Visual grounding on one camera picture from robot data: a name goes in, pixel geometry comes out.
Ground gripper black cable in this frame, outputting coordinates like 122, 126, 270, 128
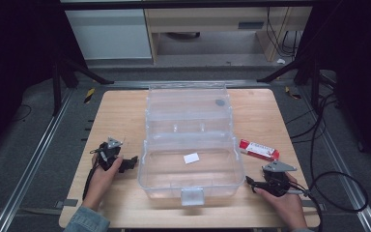
285, 171, 370, 232
82, 146, 105, 201

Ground white paper card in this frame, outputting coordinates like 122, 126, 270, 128
183, 152, 201, 165

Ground black floor cables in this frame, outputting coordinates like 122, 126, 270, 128
284, 91, 341, 145

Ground black metal stand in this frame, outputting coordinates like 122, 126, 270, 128
51, 47, 115, 118
256, 47, 324, 114

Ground person's left hand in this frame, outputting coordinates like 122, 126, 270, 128
82, 154, 125, 212

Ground yellow black tape strip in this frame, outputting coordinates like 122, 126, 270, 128
284, 85, 302, 101
83, 87, 97, 104

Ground light wooden desk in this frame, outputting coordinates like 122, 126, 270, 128
143, 7, 313, 63

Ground person's right hand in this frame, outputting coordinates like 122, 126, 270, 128
253, 172, 309, 232

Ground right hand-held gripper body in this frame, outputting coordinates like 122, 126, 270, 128
259, 160, 299, 198

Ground white cabinet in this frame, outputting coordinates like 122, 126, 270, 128
65, 9, 154, 61

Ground black cables under desk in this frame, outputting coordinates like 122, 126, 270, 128
265, 7, 303, 59

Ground thin black floor cable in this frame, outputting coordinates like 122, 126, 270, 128
10, 103, 33, 124

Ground clear plastic storage box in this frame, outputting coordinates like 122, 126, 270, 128
137, 81, 246, 207

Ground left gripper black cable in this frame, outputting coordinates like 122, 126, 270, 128
82, 146, 105, 201

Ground metal floor rail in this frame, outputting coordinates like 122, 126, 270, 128
0, 88, 75, 232
298, 86, 371, 232

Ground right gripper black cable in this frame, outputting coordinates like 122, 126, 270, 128
285, 171, 370, 232

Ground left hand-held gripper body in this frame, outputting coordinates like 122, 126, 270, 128
90, 136, 125, 172

